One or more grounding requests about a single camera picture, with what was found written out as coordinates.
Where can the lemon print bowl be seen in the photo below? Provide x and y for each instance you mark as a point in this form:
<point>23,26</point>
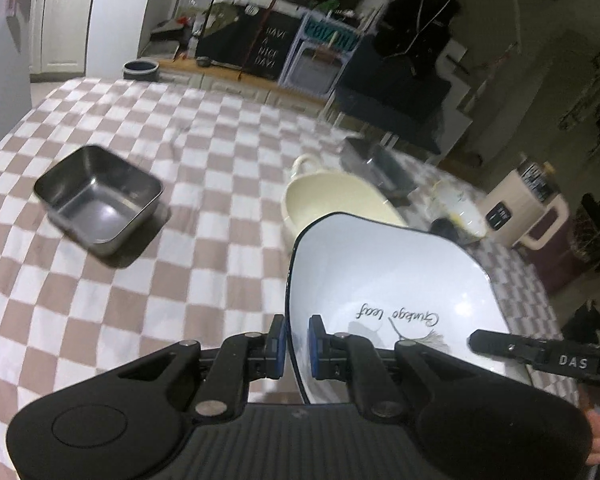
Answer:
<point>460,205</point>

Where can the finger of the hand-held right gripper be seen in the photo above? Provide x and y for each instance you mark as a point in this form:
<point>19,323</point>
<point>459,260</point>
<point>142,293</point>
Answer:
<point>500,344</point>

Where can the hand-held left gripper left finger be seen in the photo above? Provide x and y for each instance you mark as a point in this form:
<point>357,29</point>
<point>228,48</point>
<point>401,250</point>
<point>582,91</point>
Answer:
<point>278,355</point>

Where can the white square plate black rim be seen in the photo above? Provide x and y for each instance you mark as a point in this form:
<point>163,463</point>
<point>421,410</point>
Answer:
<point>405,275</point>

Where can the checkered tablecloth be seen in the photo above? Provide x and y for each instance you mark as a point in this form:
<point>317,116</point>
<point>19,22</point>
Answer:
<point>205,125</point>

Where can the round steel bowl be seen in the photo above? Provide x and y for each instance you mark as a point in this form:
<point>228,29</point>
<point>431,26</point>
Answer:
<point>375,165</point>

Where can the white kitchen cabinet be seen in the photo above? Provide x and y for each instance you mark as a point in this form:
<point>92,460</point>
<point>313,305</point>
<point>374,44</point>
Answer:
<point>65,25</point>

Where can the dark cushioned chair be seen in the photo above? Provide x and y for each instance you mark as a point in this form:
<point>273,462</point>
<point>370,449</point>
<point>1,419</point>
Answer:
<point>390,95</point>

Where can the grey trash bin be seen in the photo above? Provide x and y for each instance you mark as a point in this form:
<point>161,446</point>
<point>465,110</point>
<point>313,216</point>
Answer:
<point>140,70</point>

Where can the low white drawer cabinet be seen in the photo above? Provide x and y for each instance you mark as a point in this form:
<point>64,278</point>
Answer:
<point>215,80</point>

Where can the white toy oven box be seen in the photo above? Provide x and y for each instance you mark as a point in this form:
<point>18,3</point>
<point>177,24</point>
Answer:
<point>315,65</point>

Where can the square steel container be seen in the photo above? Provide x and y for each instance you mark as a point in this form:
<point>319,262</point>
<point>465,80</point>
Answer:
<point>95,200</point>

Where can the black hanging garment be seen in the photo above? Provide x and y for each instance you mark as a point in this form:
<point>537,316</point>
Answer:
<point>420,15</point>

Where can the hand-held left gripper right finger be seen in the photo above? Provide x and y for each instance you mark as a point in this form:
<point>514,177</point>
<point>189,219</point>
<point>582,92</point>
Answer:
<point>315,355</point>

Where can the black sign board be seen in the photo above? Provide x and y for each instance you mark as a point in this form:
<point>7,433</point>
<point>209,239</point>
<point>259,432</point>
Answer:
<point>270,45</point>

